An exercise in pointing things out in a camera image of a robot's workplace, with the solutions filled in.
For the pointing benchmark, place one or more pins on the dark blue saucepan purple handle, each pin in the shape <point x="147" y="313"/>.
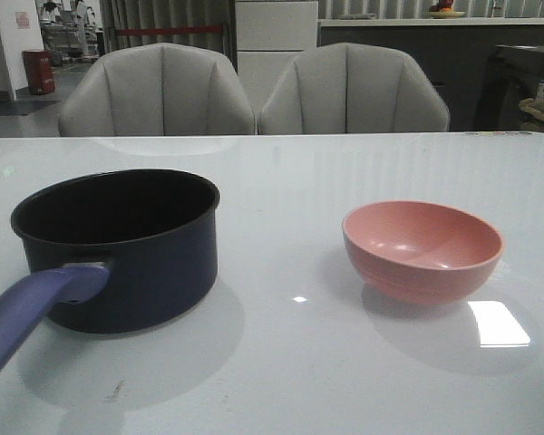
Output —
<point x="112" y="253"/>

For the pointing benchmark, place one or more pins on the pink plastic bowl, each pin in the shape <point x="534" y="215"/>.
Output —
<point x="419" y="252"/>

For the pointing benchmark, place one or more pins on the right grey upholstered chair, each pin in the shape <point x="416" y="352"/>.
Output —
<point x="352" y="88"/>

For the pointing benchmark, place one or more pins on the grey upholstered chair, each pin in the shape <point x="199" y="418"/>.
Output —
<point x="161" y="89"/>
<point x="352" y="88"/>

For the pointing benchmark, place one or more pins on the left grey upholstered chair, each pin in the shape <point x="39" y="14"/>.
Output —
<point x="161" y="89"/>

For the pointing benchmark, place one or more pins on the white drawer cabinet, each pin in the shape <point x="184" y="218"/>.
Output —
<point x="268" y="35"/>

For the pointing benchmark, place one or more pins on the red barrier belt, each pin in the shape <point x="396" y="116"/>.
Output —
<point x="204" y="29"/>

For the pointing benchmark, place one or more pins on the grey counter with white top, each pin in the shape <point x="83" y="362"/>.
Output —
<point x="453" y="51"/>

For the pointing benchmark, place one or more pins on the fruit plate on counter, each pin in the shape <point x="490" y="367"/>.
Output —
<point x="443" y="9"/>

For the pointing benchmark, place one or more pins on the red bin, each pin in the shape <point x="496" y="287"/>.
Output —
<point x="39" y="74"/>

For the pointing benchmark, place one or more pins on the dark side table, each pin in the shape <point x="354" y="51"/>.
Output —
<point x="513" y="73"/>

